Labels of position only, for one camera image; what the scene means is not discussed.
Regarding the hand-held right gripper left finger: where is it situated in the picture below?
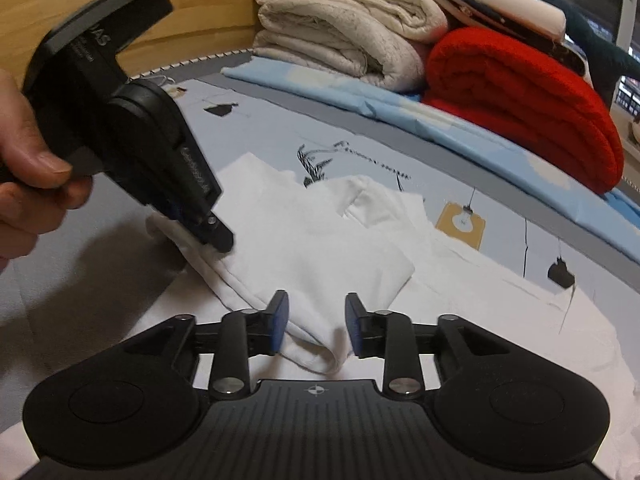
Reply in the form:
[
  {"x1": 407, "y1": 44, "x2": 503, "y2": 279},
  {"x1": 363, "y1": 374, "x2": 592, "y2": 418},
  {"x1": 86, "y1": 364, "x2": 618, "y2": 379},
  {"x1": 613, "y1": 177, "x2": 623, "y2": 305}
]
[{"x1": 120, "y1": 289, "x2": 291, "y2": 401}]

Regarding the navy star-print blanket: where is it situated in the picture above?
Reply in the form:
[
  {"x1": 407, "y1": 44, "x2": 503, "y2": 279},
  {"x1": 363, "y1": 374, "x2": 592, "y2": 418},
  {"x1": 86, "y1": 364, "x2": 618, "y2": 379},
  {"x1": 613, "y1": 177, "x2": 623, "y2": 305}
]
[{"x1": 400, "y1": 0, "x2": 588, "y2": 78}]

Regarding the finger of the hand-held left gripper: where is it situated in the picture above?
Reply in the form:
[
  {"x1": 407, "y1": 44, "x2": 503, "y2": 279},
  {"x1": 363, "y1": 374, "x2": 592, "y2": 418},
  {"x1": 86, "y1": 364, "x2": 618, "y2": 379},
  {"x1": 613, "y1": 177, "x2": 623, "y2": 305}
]
[{"x1": 144, "y1": 135, "x2": 235, "y2": 254}]

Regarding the red folded blanket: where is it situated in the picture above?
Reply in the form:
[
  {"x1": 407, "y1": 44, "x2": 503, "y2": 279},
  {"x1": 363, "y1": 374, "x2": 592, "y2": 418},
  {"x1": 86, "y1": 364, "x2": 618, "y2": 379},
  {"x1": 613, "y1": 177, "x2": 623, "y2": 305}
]
[{"x1": 421, "y1": 26, "x2": 626, "y2": 195}]

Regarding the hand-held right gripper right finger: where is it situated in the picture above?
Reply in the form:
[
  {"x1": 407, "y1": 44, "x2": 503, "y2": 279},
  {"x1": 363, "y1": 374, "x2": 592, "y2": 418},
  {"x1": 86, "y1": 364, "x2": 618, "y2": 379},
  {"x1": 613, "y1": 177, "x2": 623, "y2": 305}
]
[{"x1": 345, "y1": 292, "x2": 515, "y2": 401}]

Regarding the light blue quilt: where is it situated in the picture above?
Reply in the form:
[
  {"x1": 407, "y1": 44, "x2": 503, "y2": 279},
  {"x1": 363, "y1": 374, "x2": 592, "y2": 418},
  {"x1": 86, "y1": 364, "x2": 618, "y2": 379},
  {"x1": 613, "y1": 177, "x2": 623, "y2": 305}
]
[{"x1": 222, "y1": 55, "x2": 640, "y2": 266}]

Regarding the person's left hand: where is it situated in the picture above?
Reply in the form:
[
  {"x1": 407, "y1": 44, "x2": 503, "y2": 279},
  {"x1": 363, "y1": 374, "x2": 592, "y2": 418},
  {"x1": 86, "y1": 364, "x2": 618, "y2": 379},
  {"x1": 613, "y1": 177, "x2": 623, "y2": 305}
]
[{"x1": 0, "y1": 67, "x2": 94, "y2": 272}]

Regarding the wooden bed frame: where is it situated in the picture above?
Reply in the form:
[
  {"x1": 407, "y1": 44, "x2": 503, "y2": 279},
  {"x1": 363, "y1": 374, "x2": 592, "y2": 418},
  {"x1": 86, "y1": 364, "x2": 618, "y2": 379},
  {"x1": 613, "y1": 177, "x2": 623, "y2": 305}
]
[{"x1": 0, "y1": 0, "x2": 273, "y2": 86}]

